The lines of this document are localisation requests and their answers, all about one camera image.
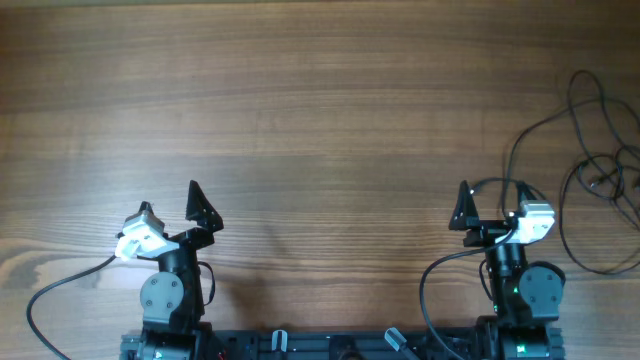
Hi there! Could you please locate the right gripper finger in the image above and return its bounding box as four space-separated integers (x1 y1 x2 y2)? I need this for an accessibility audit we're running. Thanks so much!
449 180 480 231
516 181 535 203

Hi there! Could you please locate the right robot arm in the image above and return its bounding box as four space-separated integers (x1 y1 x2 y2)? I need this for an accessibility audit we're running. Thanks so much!
449 181 566 360

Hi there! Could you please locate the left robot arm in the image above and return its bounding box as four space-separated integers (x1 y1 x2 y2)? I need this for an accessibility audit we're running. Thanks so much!
115 180 227 360

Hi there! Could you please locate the right camera black cable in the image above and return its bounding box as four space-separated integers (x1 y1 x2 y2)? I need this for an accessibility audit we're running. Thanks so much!
418 227 516 360

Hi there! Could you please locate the camera black cable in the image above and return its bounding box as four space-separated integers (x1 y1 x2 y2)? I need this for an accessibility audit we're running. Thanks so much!
418 227 516 360
25 254 119 360

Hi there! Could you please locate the left camera black cable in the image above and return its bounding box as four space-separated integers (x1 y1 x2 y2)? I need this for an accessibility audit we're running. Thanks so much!
25 254 119 360

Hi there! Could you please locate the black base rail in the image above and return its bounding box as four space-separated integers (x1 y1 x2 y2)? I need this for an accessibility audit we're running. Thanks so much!
119 326 566 360

